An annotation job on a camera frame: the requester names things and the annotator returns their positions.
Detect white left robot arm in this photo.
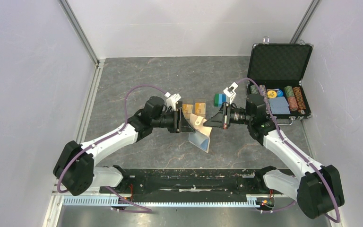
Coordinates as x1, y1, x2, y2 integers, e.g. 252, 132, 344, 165
53, 94, 195, 196

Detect green blue grey block stack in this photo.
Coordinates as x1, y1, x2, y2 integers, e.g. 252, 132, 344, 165
214, 93, 229, 107

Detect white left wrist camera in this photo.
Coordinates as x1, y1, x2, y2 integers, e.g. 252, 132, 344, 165
164, 92, 181, 110

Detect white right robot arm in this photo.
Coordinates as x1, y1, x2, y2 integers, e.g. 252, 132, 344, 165
203, 94, 345, 223

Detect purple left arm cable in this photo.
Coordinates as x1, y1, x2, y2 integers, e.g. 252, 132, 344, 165
57, 84, 170, 194

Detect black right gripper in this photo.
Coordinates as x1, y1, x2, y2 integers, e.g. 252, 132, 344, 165
204, 102, 253, 129

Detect yellow dealer chip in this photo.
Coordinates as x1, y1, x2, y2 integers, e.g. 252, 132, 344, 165
267, 90, 277, 99

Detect blue playing card deck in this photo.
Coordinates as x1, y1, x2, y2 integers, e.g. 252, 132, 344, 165
268, 96, 291, 115

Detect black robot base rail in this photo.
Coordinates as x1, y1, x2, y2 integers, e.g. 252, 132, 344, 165
113, 168, 279, 203

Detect clear acrylic card stand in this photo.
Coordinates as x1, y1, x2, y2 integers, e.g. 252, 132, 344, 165
182, 98, 207, 120

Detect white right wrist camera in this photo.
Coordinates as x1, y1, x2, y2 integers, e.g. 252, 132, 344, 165
223, 82, 238, 104

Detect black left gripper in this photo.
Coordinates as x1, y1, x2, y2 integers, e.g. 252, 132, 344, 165
152, 108, 196, 133

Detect cream leather card holder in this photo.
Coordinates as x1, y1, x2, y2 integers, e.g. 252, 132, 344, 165
188, 114, 212, 153

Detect gold credit card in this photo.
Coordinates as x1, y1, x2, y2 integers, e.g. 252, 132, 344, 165
182, 104, 193, 115
194, 102, 206, 116

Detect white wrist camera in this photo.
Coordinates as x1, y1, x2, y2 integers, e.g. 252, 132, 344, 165
164, 92, 181, 110
223, 82, 238, 104

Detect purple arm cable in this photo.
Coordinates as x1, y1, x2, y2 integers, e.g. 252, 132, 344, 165
236, 78, 341, 224
57, 84, 170, 194

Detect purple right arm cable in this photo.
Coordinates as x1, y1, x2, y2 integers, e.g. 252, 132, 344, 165
236, 78, 341, 224

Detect black poker chip case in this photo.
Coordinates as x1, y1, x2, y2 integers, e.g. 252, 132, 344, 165
247, 44, 313, 119

